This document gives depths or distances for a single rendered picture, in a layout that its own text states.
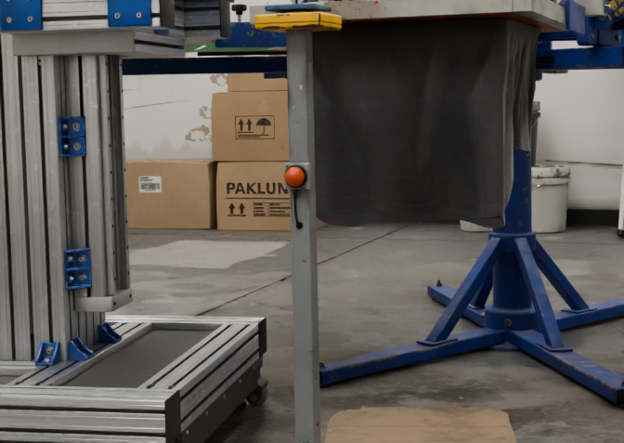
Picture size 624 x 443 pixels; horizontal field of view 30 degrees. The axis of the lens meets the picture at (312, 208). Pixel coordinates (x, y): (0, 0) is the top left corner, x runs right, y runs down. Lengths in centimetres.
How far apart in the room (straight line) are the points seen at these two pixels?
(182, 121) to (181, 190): 67
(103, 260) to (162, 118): 523
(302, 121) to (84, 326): 82
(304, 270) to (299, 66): 39
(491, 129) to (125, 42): 77
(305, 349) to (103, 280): 59
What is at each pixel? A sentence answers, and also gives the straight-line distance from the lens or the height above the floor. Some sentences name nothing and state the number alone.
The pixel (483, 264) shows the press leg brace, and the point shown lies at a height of 27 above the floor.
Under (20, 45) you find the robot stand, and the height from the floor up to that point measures 92.
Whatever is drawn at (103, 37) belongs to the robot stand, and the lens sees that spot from 249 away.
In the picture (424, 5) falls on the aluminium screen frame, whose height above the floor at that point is 97.
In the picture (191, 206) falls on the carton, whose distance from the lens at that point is 725.
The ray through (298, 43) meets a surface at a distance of 221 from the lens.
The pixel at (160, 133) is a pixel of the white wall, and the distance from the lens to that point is 784.
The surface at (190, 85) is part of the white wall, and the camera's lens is 774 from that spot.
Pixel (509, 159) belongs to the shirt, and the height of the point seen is 66.
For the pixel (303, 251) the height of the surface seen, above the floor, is 51.
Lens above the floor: 80
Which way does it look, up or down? 5 degrees down
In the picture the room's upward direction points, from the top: 1 degrees counter-clockwise
